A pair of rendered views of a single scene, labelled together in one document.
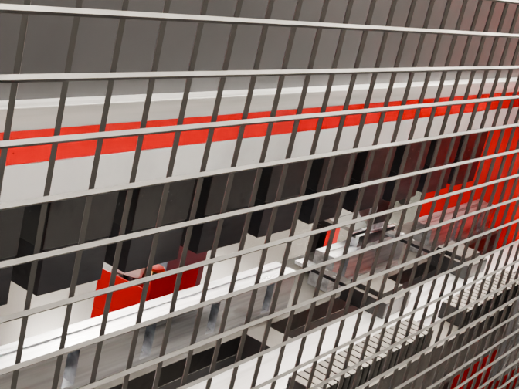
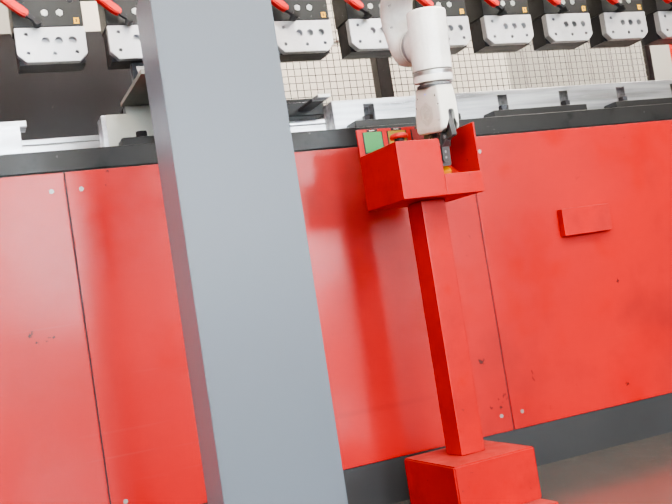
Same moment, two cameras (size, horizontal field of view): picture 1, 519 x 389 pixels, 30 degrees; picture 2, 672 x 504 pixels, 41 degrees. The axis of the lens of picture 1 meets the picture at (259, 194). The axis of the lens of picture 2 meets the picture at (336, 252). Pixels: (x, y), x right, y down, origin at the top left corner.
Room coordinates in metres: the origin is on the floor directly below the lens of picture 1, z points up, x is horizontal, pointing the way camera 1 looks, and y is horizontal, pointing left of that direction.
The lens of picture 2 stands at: (3.94, 1.18, 0.49)
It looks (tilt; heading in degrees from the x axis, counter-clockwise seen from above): 3 degrees up; 215
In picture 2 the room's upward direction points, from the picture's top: 9 degrees counter-clockwise
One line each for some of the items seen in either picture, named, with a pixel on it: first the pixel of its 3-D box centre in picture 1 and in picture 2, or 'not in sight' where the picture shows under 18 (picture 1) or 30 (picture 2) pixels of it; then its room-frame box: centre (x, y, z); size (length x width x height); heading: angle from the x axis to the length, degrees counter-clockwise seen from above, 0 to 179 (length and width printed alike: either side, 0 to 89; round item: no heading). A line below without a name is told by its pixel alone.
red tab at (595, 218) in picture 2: not in sight; (585, 219); (1.65, 0.35, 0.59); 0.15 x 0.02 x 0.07; 148
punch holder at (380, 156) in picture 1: (361, 172); not in sight; (2.29, -0.23, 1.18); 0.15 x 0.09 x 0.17; 148
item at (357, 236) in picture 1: (371, 234); not in sight; (2.42, -0.31, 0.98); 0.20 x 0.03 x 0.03; 148
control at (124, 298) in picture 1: (145, 292); (418, 160); (2.24, 0.22, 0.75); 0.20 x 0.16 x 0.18; 152
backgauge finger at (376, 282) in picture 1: (347, 279); (306, 104); (1.98, -0.23, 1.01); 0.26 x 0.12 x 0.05; 58
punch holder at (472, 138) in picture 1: (459, 152); not in sight; (2.80, -0.55, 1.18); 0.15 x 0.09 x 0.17; 148
